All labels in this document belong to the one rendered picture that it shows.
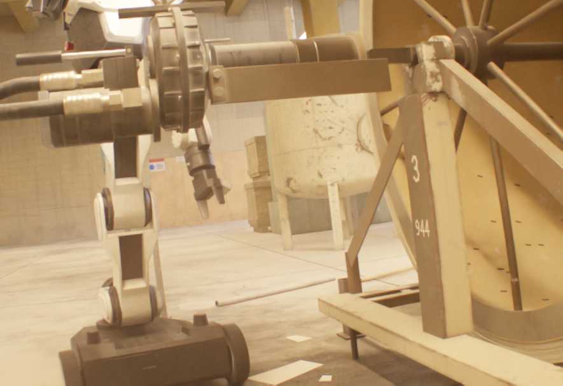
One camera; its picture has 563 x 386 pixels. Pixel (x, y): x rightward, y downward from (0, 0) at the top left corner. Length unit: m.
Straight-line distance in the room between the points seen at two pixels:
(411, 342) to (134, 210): 0.95
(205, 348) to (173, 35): 1.01
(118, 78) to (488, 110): 0.83
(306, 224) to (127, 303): 7.14
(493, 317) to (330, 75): 0.81
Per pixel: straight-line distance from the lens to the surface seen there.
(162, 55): 1.36
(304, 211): 9.13
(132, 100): 1.36
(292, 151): 6.19
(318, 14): 10.87
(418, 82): 1.64
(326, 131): 6.07
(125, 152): 2.03
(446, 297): 1.60
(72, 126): 1.42
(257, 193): 10.35
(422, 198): 1.60
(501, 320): 1.76
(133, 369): 1.94
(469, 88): 1.49
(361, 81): 1.49
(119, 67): 1.46
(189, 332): 1.99
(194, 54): 1.37
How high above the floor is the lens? 0.60
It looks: 3 degrees up
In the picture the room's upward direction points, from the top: 7 degrees counter-clockwise
